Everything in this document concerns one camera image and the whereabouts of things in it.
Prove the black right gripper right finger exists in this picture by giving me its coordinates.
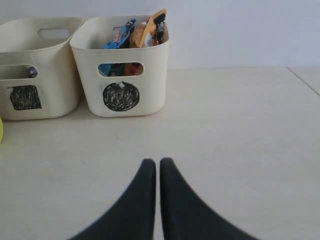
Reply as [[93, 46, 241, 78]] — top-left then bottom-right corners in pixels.
[[159, 158, 255, 240]]

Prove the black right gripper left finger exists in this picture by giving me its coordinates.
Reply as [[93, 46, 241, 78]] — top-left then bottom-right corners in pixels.
[[72, 159, 156, 240]]

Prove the yellow chips can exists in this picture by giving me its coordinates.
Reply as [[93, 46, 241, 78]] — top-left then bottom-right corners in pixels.
[[0, 118, 4, 143]]

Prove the blue instant noodle packet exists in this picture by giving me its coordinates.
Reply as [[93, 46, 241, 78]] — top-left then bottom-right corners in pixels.
[[98, 18, 137, 77]]

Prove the orange instant noodle packet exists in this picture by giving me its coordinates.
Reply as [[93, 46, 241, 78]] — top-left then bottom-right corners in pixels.
[[124, 9, 168, 76]]

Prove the purple juice carton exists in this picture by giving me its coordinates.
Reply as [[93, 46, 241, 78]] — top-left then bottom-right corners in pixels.
[[26, 66, 38, 78]]

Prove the right cream plastic bin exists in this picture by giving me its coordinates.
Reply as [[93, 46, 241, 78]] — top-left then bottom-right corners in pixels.
[[69, 16, 169, 118]]

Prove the cream plastic bin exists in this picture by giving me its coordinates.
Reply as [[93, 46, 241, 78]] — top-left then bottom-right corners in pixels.
[[69, 16, 169, 118], [0, 17, 83, 121]]

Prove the middle cream plastic bin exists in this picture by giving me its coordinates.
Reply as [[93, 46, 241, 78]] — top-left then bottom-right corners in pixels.
[[0, 17, 83, 121]]

